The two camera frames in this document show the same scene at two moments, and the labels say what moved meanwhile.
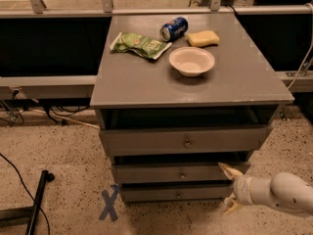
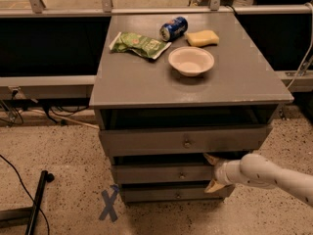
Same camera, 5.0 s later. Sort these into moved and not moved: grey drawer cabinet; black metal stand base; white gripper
Moved: white gripper
Not moved: black metal stand base; grey drawer cabinet
